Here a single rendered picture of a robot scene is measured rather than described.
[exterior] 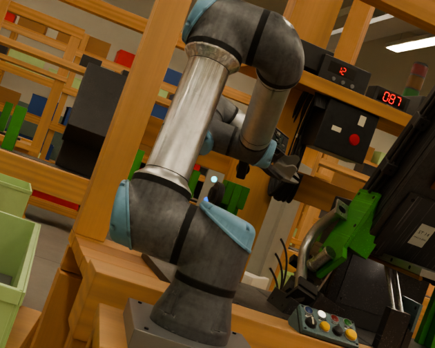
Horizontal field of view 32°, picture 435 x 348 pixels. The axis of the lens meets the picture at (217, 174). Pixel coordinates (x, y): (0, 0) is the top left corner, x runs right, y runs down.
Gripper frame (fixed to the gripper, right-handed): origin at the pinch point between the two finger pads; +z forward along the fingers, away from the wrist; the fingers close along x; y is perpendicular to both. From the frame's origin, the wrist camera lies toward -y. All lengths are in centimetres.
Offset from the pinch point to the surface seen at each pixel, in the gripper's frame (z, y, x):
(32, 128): -11, -731, 677
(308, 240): 15.8, -9.5, -4.4
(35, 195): 22, -556, 421
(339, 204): 14.5, 2.7, 0.7
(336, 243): 18.1, -0.3, -9.4
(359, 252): 23.2, 3.2, -10.8
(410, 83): 24, 16, 58
